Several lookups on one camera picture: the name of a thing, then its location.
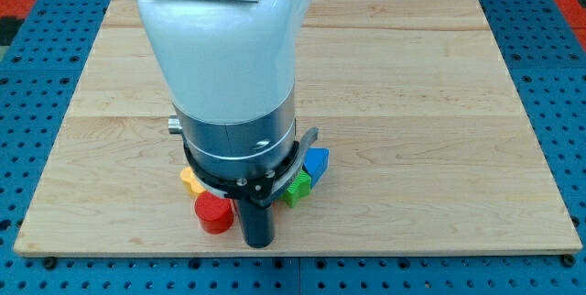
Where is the red circle block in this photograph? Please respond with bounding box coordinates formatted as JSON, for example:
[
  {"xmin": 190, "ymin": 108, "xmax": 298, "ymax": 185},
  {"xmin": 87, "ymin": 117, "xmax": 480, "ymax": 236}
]
[{"xmin": 194, "ymin": 191, "xmax": 233, "ymax": 235}]

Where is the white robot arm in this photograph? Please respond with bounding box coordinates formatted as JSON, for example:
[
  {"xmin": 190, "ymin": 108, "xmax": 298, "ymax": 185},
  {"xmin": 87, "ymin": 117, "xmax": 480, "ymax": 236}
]
[{"xmin": 135, "ymin": 0, "xmax": 312, "ymax": 191}]

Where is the green star block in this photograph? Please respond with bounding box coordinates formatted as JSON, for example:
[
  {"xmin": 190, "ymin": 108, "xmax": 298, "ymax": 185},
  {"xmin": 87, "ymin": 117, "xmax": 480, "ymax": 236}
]
[{"xmin": 279, "ymin": 169, "xmax": 312, "ymax": 208}]

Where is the yellow heart block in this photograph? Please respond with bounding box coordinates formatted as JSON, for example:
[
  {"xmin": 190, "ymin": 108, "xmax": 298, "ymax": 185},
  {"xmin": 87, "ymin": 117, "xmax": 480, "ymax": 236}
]
[{"xmin": 179, "ymin": 167, "xmax": 206, "ymax": 198}]

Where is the blue block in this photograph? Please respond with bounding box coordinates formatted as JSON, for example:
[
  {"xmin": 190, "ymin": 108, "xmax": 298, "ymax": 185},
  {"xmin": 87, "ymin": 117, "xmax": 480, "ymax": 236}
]
[{"xmin": 303, "ymin": 147, "xmax": 330, "ymax": 189}]

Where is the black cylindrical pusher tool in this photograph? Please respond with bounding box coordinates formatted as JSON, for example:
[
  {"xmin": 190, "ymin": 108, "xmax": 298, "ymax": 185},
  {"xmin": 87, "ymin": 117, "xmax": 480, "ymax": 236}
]
[{"xmin": 235, "ymin": 199, "xmax": 275, "ymax": 248}]

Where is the wooden board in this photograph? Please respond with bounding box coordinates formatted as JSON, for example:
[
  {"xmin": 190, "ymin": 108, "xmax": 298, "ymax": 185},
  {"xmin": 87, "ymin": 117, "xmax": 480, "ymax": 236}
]
[{"xmin": 14, "ymin": 0, "xmax": 582, "ymax": 257}]

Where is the black clamp ring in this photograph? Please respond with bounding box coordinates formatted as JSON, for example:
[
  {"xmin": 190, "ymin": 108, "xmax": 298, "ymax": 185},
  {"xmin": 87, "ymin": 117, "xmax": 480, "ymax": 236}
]
[{"xmin": 182, "ymin": 126, "xmax": 320, "ymax": 209}]

